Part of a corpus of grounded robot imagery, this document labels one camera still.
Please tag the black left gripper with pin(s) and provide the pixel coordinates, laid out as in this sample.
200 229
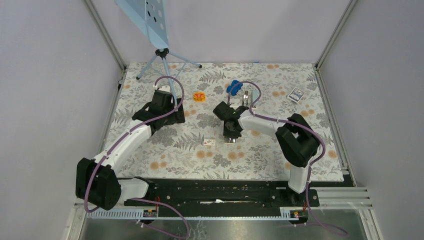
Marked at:
176 117

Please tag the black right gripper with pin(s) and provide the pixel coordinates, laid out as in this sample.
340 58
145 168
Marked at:
227 134

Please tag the cardboard staple box sleeve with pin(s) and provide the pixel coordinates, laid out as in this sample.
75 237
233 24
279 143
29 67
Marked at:
209 142

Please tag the silver stapler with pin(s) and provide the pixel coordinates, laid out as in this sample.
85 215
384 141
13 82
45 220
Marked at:
249 97

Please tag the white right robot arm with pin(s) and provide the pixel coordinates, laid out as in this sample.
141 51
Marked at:
298 142

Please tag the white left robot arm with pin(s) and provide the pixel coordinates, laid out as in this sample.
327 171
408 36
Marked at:
96 179

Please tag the orange tape roll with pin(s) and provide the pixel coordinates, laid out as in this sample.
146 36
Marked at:
199 97

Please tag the floral tablecloth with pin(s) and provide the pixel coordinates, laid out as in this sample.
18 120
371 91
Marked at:
177 151

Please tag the blue toy car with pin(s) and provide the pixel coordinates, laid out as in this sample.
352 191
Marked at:
234 87

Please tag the blue music stand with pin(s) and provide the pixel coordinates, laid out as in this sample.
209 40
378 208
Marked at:
150 18

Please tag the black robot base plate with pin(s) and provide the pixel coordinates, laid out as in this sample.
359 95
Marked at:
228 198

